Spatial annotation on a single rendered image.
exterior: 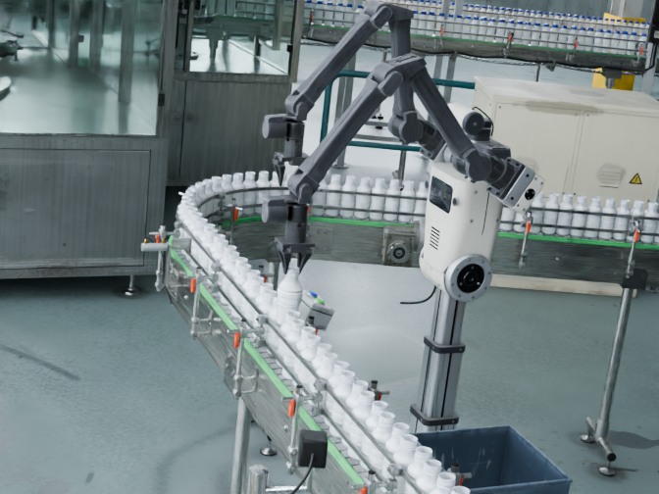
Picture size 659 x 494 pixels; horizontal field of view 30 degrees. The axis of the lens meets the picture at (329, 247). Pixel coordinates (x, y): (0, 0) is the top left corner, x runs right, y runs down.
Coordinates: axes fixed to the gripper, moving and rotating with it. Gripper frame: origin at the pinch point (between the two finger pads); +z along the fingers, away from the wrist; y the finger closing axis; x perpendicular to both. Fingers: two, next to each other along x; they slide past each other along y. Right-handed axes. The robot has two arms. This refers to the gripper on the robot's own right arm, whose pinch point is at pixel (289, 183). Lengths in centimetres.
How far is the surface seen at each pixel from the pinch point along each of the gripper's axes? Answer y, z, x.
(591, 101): -288, 24, -259
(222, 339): 21, 48, 9
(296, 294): 14, 18, 48
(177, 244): 23, 33, -40
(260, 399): 21, 50, 46
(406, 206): -85, 34, -84
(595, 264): -161, 51, -56
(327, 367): 17, 26, 81
